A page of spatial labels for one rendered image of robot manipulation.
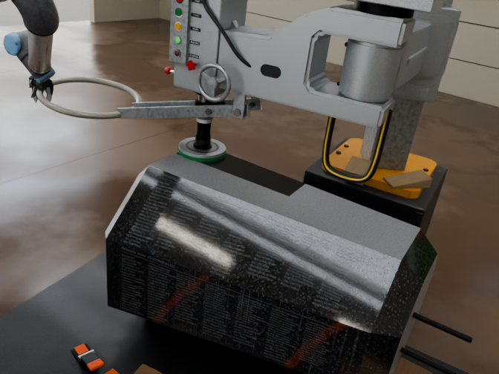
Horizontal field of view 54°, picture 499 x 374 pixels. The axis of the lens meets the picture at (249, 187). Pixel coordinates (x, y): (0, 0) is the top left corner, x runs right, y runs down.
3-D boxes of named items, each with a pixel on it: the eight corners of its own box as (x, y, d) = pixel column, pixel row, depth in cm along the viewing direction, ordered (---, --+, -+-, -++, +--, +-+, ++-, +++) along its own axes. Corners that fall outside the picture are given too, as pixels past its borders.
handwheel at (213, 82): (239, 101, 195) (243, 64, 188) (226, 107, 186) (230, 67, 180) (206, 93, 200) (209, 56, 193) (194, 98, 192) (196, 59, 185)
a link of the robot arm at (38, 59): (68, 10, 160) (59, 76, 222) (43, -24, 158) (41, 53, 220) (37, 26, 156) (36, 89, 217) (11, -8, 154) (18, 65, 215)
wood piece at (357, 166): (350, 165, 244) (352, 155, 242) (370, 170, 241) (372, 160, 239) (341, 180, 227) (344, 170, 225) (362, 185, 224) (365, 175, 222)
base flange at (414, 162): (350, 142, 283) (352, 134, 281) (436, 168, 264) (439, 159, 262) (318, 169, 244) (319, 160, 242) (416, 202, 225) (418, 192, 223)
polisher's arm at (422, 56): (380, 56, 251) (392, 4, 239) (448, 70, 237) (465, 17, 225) (327, 81, 191) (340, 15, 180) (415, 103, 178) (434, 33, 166)
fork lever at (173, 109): (265, 107, 209) (263, 96, 207) (244, 119, 193) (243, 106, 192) (139, 110, 241) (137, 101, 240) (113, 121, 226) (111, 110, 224)
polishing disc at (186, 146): (168, 147, 217) (168, 145, 217) (199, 136, 233) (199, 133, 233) (205, 162, 207) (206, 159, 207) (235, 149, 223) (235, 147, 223)
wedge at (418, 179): (418, 178, 239) (421, 169, 237) (430, 188, 230) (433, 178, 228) (382, 179, 233) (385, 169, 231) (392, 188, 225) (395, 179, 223)
